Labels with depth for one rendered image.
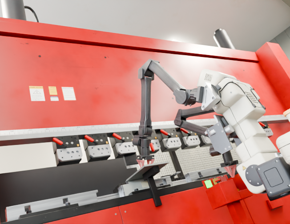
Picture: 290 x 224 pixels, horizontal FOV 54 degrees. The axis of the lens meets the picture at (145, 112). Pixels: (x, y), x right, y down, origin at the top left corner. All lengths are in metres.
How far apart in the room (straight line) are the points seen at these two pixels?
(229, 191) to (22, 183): 1.43
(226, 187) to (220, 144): 0.31
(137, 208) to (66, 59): 1.19
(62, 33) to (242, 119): 1.51
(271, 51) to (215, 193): 2.36
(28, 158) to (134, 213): 2.85
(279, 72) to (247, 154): 2.28
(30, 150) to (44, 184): 2.15
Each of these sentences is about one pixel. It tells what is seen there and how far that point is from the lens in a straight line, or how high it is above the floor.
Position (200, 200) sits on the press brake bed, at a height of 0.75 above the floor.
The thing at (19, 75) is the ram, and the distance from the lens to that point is 2.04.
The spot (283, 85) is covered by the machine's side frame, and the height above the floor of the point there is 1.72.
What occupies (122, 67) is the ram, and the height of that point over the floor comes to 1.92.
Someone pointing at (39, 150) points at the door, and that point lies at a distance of 4.45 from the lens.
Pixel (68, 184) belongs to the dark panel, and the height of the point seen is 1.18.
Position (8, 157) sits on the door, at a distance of 4.27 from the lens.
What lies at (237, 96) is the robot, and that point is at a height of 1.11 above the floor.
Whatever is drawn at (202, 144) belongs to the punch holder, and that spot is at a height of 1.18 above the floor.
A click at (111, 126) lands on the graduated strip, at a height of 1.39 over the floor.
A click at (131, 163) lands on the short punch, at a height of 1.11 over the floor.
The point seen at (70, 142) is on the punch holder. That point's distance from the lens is 1.84.
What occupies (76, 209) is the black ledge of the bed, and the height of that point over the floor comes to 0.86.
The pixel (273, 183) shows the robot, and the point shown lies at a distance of 1.36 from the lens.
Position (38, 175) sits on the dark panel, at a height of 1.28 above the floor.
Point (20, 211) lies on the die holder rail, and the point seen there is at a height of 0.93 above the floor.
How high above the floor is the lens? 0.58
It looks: 25 degrees up
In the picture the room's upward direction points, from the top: 19 degrees counter-clockwise
